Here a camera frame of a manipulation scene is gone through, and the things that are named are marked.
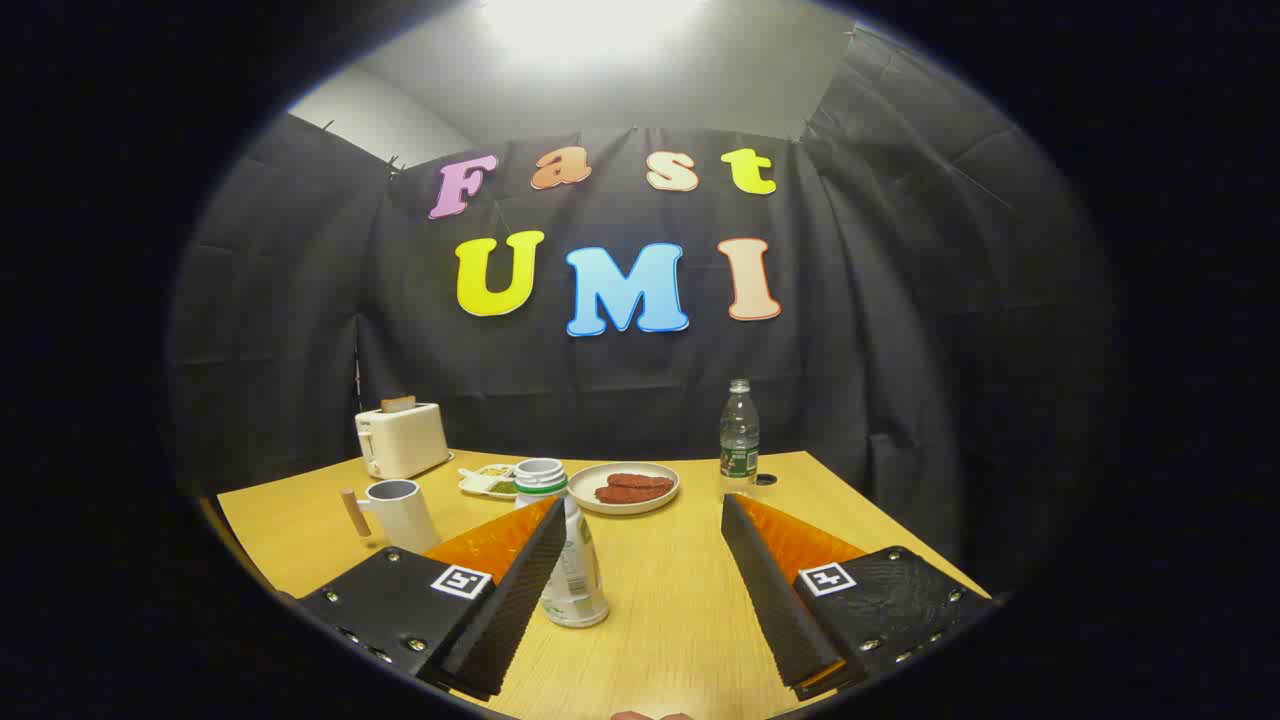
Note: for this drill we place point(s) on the round beige plate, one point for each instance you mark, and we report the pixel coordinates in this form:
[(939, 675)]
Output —
[(590, 478)]

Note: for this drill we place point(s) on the clear plastic water bottle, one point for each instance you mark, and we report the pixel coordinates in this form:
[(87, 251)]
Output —
[(739, 440)]

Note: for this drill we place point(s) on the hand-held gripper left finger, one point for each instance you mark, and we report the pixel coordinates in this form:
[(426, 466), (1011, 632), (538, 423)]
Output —
[(510, 610)]

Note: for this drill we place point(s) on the red meat slice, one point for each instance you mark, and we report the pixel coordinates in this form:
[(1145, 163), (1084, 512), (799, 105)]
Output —
[(625, 495), (645, 480)]

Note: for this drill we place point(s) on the white juice bottle green label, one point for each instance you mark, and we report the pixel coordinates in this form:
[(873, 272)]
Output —
[(582, 585)]

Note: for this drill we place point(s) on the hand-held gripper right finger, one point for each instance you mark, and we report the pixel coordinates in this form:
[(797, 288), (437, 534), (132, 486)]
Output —
[(775, 600)]

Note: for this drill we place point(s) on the cream toaster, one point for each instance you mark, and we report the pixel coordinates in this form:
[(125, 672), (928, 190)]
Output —
[(405, 440)]

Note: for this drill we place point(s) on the wooden table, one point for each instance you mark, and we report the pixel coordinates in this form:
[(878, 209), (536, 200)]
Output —
[(670, 600)]

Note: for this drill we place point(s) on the toast slice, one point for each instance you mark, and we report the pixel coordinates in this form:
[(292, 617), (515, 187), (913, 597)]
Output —
[(398, 403)]

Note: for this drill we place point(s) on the white divided snack dish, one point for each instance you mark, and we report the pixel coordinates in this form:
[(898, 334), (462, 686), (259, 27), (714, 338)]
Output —
[(485, 482)]

